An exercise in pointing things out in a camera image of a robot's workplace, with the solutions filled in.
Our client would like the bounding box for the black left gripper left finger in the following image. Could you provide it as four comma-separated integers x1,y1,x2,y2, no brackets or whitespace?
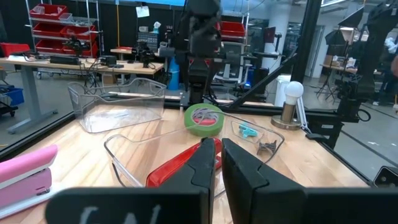
45,138,217,224

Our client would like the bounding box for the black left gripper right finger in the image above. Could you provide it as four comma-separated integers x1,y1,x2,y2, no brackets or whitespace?
221,138,398,224

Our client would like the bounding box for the red stapler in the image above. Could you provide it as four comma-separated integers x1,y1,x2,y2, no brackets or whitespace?
145,138,223,189

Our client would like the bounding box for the green tape roll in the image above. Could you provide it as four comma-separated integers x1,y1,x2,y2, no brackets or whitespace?
183,103,225,138

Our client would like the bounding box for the pink stapler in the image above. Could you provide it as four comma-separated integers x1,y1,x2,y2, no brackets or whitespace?
0,144,59,220

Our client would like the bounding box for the red storage bin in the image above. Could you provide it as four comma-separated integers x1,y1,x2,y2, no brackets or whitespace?
32,22,63,37
0,42,31,57
220,21,246,39
60,24,98,43
29,3,68,20
62,42,99,58
35,39,68,53

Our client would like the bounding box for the grey office chair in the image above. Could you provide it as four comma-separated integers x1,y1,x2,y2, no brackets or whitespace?
216,41,246,84

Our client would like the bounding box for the blue water jug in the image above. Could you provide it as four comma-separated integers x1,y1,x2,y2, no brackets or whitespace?
167,57,181,91

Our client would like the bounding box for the clear plastic bin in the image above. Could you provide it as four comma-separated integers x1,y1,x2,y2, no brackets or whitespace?
103,109,285,200
67,77,167,134

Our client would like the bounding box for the white paper sheet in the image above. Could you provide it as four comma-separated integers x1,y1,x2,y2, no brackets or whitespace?
136,5,150,19

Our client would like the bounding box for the wooden workbench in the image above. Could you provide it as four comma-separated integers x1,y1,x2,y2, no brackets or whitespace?
0,57,165,135

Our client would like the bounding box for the brass lamp with white bulb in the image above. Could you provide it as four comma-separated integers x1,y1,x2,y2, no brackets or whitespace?
270,80,305,131

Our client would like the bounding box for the black studio light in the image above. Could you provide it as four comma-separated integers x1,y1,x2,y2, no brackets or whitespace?
324,29,348,57

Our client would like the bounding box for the black power supply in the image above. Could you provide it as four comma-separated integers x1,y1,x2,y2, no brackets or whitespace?
49,55,82,66

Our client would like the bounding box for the metal shelf rack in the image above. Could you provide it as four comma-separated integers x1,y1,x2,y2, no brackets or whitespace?
24,0,103,60

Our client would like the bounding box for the blue storage bin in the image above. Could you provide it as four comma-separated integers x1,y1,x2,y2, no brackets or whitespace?
0,86,25,107

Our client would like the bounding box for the person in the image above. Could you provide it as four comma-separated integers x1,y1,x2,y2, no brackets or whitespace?
371,35,398,107

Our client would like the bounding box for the black table-level camera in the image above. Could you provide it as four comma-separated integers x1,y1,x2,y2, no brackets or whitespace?
372,166,398,189

